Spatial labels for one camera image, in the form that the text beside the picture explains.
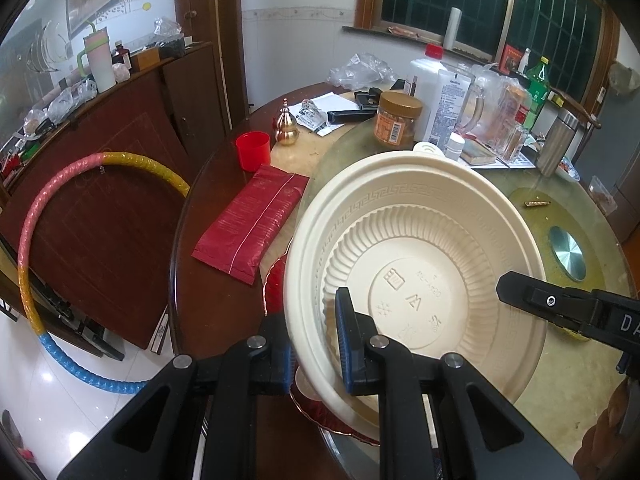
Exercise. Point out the clear plastic container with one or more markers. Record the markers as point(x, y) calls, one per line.
point(602, 192)

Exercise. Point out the pink green tumbler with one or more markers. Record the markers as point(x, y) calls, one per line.
point(100, 57)

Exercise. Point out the white jug red cap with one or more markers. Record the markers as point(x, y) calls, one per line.
point(425, 72)

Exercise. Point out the metal turntable hub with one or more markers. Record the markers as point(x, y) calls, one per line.
point(567, 255)

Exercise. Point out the steel thermos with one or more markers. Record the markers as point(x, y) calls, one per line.
point(556, 142)

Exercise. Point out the red plastic cup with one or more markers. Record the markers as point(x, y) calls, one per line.
point(252, 152)

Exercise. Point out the wooden box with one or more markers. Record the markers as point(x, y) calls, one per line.
point(146, 60)

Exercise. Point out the black stapler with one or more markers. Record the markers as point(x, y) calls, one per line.
point(367, 99)

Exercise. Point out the crumpled grey plastic bag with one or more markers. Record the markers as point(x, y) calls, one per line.
point(625, 76)

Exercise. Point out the grey refrigerator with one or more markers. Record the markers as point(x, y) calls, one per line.
point(625, 150)

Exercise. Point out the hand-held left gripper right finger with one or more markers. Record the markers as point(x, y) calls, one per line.
point(350, 345)

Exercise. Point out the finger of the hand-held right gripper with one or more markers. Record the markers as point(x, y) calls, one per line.
point(530, 295)

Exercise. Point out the multicolour hula hoop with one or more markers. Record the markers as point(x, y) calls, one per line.
point(30, 240)

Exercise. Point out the peanut butter jar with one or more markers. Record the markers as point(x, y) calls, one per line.
point(397, 120)

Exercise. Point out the white papers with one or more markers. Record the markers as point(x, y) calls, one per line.
point(325, 110)

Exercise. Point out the copper liquor box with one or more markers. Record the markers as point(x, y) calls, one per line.
point(517, 105)

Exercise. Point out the person's right hand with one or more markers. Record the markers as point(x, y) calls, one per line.
point(605, 440)

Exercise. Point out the white lotion tube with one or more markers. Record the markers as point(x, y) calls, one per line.
point(450, 107)

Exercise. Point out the barred window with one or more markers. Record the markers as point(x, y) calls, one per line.
point(500, 0)

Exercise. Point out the wooden chair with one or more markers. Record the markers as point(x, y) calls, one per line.
point(582, 110)

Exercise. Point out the brown book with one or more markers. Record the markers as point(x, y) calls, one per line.
point(478, 153)

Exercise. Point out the red foil packet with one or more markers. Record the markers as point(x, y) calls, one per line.
point(250, 220)

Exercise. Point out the small glass bottle with label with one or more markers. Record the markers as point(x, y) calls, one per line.
point(310, 116)

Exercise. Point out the glass mug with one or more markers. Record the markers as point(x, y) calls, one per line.
point(475, 110)

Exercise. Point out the gold gourd ornament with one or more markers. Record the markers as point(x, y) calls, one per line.
point(286, 125)

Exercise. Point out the blue white dish with food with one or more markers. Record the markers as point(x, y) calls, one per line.
point(571, 170)

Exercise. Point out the crumpled clear bag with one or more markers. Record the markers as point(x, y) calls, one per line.
point(362, 71)

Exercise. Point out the cream plastic bowl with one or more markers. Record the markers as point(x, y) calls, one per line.
point(425, 230)

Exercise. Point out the green soda bottle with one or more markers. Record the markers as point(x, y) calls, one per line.
point(537, 90)

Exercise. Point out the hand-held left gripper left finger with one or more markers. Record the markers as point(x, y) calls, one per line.
point(240, 370)

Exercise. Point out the wooden sideboard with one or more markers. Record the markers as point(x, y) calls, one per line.
point(115, 185)

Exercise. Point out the gold stick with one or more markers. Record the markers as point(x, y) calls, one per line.
point(536, 203)

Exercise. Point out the amber liquor bottle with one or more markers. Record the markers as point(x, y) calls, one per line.
point(514, 140)

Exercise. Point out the black flat case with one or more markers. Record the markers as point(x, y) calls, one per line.
point(350, 116)

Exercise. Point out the small white jar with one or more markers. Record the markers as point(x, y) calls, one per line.
point(455, 147)

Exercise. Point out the red plate with label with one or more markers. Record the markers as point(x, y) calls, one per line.
point(345, 422)

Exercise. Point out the brown medicine bottle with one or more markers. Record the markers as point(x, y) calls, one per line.
point(121, 56)

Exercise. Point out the clear plastic bag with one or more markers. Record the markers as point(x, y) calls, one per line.
point(500, 100)

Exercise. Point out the red box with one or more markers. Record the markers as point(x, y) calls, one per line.
point(510, 58)

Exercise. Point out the white spray bottle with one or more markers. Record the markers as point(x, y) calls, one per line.
point(524, 60)

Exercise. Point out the gold glitter turntable disc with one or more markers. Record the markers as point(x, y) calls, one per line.
point(575, 210)

